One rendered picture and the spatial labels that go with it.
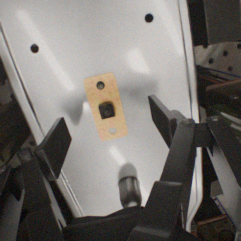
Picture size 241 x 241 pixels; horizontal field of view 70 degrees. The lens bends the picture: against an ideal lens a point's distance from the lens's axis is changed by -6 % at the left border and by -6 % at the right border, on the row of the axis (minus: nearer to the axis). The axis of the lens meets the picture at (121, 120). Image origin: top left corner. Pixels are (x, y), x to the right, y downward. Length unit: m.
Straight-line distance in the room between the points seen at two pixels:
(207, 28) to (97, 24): 0.14
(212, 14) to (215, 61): 0.34
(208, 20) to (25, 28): 0.22
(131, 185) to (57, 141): 0.13
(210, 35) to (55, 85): 0.20
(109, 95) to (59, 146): 0.08
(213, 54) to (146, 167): 0.42
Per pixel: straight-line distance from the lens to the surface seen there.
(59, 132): 0.19
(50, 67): 0.22
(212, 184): 0.36
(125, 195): 0.26
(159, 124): 0.17
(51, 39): 0.22
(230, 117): 0.25
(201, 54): 0.58
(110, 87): 0.22
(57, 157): 0.17
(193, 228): 0.99
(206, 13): 0.27
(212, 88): 0.33
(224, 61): 0.62
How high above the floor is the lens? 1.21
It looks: 67 degrees down
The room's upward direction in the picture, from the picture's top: 169 degrees clockwise
